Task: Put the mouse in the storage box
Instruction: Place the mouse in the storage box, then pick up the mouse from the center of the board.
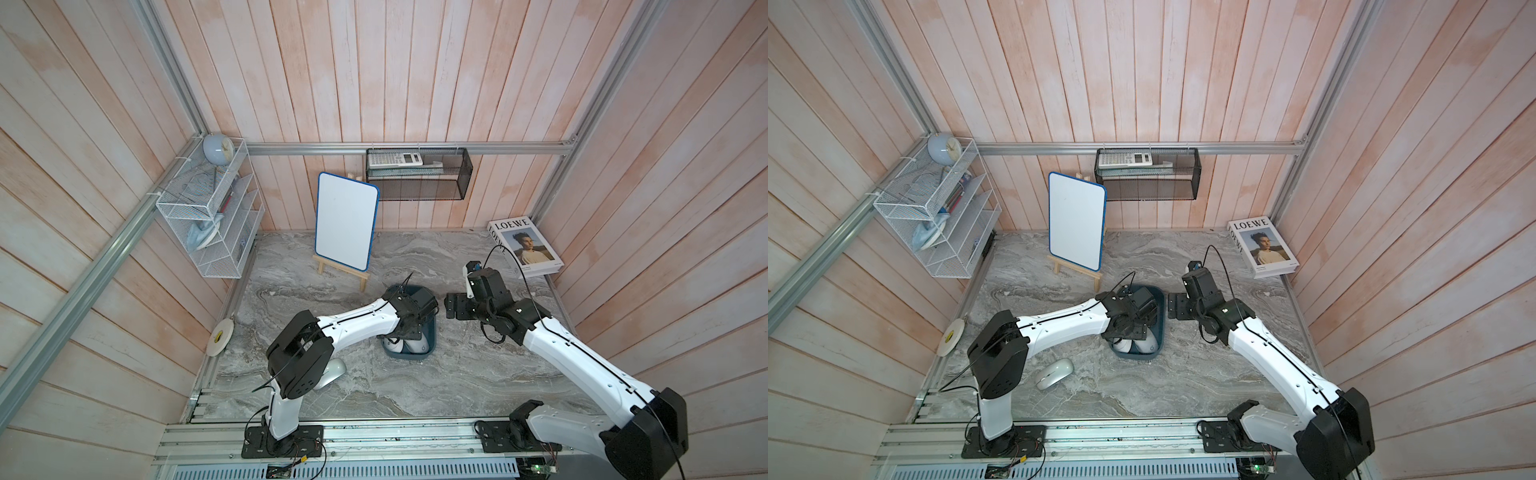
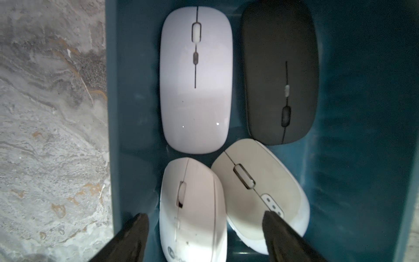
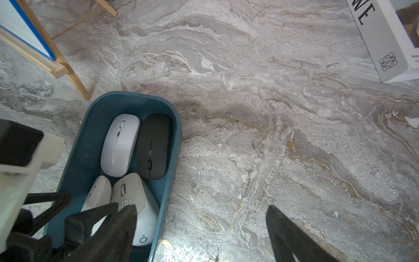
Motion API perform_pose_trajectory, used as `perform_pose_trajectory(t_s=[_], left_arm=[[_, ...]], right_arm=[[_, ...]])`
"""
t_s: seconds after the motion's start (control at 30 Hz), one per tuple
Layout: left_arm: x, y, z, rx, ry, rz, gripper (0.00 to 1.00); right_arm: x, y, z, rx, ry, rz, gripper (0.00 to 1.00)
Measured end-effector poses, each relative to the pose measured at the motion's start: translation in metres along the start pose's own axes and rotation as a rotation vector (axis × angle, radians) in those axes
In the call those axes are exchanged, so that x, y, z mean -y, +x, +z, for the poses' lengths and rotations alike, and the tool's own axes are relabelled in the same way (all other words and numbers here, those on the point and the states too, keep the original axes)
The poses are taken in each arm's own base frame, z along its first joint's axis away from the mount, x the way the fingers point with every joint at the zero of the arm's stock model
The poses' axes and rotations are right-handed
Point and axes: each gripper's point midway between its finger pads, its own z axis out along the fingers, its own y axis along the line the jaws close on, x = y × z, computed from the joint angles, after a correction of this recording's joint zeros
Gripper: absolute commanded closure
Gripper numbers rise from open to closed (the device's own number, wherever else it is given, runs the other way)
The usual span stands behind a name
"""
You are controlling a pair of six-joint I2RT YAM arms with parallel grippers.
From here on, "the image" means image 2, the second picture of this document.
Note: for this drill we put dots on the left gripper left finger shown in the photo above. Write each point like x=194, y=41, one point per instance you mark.
x=129, y=244

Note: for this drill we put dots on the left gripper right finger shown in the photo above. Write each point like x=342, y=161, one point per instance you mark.
x=284, y=244

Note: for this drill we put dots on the white round mouse with logo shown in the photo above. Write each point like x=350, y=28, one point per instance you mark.
x=192, y=217

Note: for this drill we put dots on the grey white mouse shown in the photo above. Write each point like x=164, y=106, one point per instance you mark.
x=254, y=181

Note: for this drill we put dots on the white slim mouse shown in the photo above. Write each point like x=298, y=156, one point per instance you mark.
x=195, y=77

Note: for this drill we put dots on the black slim mouse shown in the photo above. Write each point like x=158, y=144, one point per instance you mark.
x=281, y=70

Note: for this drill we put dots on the teal storage box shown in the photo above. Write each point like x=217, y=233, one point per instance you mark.
x=359, y=163

